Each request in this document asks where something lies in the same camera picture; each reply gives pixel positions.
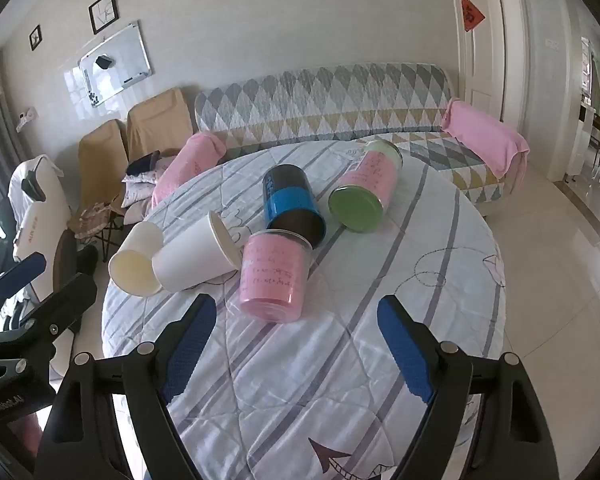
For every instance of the pink towel armrest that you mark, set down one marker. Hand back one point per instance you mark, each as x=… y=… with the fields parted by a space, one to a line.
x=494 y=142
x=201 y=152

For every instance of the tan folding chair near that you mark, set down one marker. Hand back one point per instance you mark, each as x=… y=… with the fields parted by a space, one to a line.
x=102 y=163

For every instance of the tan folding chair far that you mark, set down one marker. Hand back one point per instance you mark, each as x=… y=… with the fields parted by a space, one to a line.
x=161 y=123

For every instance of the white door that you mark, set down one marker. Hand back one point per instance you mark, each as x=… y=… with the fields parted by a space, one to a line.
x=484 y=59

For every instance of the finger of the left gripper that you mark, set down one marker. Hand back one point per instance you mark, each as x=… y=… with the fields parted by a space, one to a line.
x=62 y=309
x=21 y=274

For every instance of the large framed picture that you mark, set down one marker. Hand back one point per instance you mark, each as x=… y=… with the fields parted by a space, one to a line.
x=102 y=14

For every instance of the dark clothes pile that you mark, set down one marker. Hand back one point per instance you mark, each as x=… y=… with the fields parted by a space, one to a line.
x=144 y=164

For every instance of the diamond pattern sofa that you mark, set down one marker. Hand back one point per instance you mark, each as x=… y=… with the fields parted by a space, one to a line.
x=403 y=103

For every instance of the tan folding chair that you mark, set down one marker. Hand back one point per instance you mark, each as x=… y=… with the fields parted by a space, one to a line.
x=161 y=123
x=102 y=163

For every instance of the white office chair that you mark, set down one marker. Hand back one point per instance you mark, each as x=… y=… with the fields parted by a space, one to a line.
x=42 y=214

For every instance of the pink towel right armrest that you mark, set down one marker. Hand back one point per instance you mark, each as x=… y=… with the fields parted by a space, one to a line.
x=494 y=142

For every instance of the striped quilted tablecloth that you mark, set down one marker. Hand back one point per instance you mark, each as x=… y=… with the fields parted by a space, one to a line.
x=321 y=397

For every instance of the pink plastic cup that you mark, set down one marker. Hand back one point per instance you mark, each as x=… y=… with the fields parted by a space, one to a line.
x=275 y=269

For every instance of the wall whiteboard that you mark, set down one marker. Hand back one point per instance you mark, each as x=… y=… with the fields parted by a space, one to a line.
x=115 y=65

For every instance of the green jar with pink label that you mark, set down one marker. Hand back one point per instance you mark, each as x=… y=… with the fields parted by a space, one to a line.
x=363 y=194

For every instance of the black and blue cup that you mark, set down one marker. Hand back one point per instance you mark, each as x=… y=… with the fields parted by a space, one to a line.
x=290 y=205

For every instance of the pink towel left armrest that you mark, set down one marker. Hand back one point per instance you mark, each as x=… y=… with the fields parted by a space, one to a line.
x=201 y=152

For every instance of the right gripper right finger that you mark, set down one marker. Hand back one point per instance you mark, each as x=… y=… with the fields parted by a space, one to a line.
x=511 y=439

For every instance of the cream paper cup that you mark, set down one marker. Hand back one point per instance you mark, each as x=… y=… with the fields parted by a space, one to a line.
x=130 y=268

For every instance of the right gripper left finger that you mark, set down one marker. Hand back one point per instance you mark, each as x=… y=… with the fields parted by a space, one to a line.
x=82 y=439

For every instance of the white paper cup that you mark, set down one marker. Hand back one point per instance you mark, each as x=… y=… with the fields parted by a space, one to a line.
x=203 y=252

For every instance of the small framed picture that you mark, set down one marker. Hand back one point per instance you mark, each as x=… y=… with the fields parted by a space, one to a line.
x=35 y=37

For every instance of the red door decoration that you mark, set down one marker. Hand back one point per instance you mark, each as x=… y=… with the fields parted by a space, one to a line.
x=472 y=16

